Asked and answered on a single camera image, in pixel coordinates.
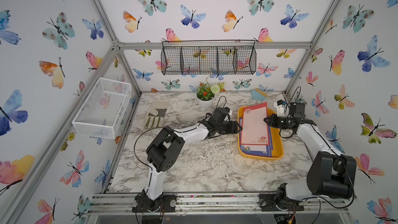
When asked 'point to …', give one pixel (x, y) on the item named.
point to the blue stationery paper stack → (258, 150)
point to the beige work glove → (156, 115)
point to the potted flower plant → (205, 94)
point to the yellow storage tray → (276, 144)
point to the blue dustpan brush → (258, 95)
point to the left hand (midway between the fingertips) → (241, 129)
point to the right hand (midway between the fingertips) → (267, 118)
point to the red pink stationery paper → (255, 130)
